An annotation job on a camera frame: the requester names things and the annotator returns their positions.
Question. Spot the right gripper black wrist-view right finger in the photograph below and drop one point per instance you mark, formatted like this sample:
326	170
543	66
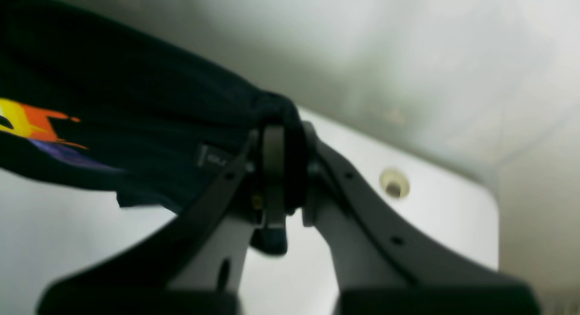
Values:
386	266

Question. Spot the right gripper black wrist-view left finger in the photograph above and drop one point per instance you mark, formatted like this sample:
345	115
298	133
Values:
193	265

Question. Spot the black printed T-shirt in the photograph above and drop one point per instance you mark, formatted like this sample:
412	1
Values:
89	103

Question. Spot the right table cable grommet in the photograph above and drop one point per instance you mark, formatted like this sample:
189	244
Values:
394	183

